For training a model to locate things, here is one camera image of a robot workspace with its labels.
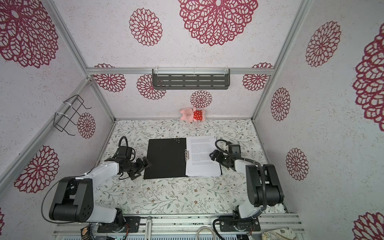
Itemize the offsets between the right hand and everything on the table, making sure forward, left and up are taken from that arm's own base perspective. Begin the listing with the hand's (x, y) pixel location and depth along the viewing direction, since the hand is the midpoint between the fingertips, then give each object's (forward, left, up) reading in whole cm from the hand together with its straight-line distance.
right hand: (215, 155), depth 96 cm
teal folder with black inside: (-1, +33, -4) cm, 33 cm away
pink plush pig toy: (+32, +18, +5) cm, 37 cm away
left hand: (-11, +42, 0) cm, 43 cm away
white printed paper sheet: (-5, +10, -3) cm, 11 cm away
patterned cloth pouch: (-40, -30, -1) cm, 50 cm away
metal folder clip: (+2, +19, -3) cm, 19 cm away
